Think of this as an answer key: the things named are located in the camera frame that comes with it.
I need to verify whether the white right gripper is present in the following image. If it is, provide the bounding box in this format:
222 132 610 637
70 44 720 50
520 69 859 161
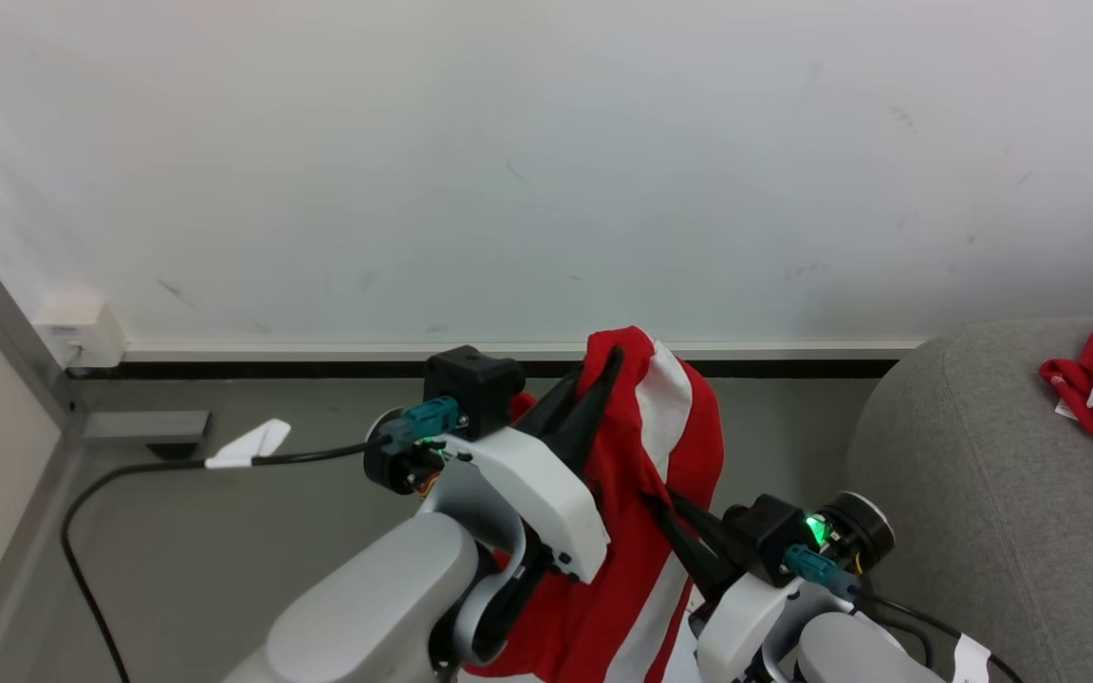
641 488 802 683

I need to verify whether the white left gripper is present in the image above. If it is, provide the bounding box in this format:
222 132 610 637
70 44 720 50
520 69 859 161
431 345 625 585

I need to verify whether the grey fabric sofa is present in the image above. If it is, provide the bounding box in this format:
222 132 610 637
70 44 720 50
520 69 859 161
842 317 1093 683

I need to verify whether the teal right cable connector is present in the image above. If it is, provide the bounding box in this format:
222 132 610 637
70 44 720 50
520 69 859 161
783 545 861 600

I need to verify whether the teal cable connector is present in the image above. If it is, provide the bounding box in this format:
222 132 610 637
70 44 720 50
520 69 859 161
783 545 861 600
378 397 463 454

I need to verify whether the teal left cable connector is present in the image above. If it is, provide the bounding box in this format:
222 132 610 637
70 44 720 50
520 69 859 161
378 397 463 454

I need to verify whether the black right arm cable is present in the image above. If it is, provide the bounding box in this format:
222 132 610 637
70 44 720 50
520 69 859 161
848 586 1024 683

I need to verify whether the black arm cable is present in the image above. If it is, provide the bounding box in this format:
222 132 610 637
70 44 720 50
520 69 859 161
848 586 1024 683
61 438 398 683

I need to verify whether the white wall cable duct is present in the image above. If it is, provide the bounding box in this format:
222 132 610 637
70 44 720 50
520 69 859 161
123 341 929 362

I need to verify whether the white black striped cable tag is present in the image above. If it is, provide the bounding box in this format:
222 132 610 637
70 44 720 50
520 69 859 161
943 633 995 683

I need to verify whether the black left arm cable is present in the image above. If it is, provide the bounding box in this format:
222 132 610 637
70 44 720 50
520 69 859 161
61 438 398 683

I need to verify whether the white wall junction box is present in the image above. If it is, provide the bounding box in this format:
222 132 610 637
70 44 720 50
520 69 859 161
31 295 128 370

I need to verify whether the grey metal frame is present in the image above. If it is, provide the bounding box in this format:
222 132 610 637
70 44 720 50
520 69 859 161
0 222 212 683

